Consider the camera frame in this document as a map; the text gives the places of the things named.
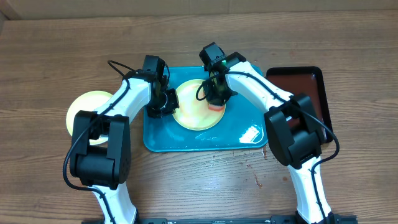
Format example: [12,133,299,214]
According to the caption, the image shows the teal plastic tray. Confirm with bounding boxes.
[143,67,267,152]

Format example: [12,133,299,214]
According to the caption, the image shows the yellow-green plate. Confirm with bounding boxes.
[66,90,113,136]
[173,79,226,131]

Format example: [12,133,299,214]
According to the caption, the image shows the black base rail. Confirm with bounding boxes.
[81,214,358,224]

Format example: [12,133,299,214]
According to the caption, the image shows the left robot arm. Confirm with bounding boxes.
[63,70,178,223]

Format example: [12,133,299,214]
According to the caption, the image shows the black tray with red water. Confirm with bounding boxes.
[266,66,333,131]

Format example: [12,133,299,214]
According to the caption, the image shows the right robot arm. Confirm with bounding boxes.
[199,51,335,223]

